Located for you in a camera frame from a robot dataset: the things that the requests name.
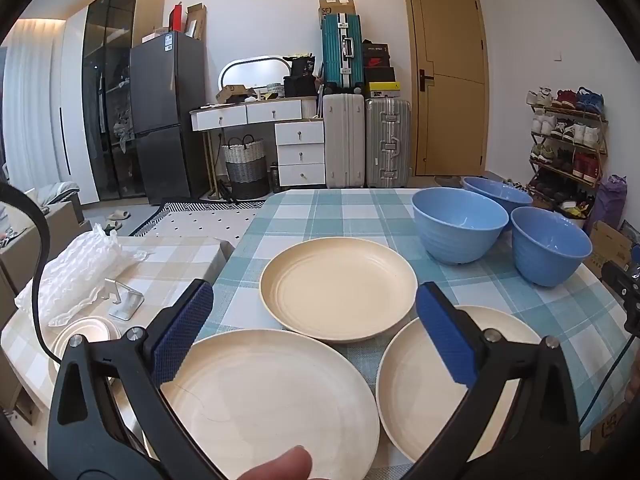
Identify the dark grey fridge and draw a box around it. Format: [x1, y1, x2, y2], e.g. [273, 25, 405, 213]
[130, 31, 208, 206]

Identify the wooden shoe rack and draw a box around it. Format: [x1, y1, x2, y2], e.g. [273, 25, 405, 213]
[525, 87, 611, 206]

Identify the blue bowl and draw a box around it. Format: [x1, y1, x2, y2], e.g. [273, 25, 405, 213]
[411, 187, 510, 265]
[461, 176, 535, 233]
[510, 206, 593, 288]

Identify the dark glass cabinet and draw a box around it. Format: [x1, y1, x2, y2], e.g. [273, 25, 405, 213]
[82, 0, 143, 201]

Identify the side table with beige cloth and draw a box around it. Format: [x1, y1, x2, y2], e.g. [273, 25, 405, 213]
[0, 232, 236, 441]

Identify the purple bag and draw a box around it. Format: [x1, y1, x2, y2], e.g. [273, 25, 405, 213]
[585, 175, 628, 233]

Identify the black bag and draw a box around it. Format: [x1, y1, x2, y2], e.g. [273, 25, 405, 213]
[283, 55, 318, 98]

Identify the white suitcase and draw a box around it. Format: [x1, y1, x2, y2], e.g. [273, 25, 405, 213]
[322, 92, 366, 189]

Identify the small cream plate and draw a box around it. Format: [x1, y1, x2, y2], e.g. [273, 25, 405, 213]
[48, 316, 123, 376]

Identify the white wardrobe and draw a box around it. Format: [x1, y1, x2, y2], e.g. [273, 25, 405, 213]
[50, 10, 101, 206]

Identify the teal suitcase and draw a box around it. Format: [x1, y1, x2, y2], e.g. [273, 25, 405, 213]
[321, 12, 363, 95]

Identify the tall cardboard box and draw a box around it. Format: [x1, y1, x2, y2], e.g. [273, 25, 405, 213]
[186, 4, 207, 41]

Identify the thick black cable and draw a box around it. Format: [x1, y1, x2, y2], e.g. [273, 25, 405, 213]
[0, 180, 66, 366]

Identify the open cardboard box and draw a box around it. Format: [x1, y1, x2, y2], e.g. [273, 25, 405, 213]
[216, 85, 257, 103]

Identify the white drawer unit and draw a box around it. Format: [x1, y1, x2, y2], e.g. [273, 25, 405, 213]
[274, 120, 327, 187]

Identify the row of assorted shoes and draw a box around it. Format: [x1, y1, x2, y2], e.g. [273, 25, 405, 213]
[525, 87, 606, 203]

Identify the clear bubble wrap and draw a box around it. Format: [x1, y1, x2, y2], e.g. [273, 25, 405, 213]
[15, 224, 151, 328]

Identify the metal phone stand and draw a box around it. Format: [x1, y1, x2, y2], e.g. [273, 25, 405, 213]
[104, 277, 146, 321]

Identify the blue cable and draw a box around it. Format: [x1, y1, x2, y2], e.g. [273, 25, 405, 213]
[577, 335, 640, 431]

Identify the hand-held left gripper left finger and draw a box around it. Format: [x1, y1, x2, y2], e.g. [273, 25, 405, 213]
[47, 280, 216, 480]

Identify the oval mirror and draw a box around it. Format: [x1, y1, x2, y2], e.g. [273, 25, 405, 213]
[219, 55, 292, 92]

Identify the green plaid tablecloth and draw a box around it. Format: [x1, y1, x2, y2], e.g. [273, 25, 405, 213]
[190, 187, 638, 480]

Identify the printed cardboard box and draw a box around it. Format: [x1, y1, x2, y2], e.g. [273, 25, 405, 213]
[318, 0, 357, 28]

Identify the silver suitcase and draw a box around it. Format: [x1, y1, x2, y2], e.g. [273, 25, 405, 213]
[365, 98, 413, 188]

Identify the yellow and black shoe box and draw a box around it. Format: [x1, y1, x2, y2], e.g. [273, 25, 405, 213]
[365, 81, 402, 100]

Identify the person's left hand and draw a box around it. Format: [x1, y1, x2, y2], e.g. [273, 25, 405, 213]
[235, 444, 313, 480]

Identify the woven laundry basket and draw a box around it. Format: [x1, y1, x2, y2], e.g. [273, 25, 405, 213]
[222, 135, 271, 200]

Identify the wooden door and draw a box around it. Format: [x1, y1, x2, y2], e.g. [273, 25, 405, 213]
[402, 0, 488, 177]

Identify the white curtain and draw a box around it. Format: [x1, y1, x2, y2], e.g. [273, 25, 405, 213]
[2, 17, 68, 191]

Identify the white vanity desk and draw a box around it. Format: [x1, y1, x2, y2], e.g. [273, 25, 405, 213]
[189, 96, 321, 196]

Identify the brown cardboard box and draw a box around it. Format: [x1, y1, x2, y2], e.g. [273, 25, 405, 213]
[590, 400, 635, 453]
[584, 220, 636, 281]

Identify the black and white patterned rug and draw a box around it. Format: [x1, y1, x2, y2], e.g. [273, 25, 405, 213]
[129, 201, 268, 238]

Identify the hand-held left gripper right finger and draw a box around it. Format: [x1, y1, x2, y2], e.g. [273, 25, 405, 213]
[400, 282, 581, 480]

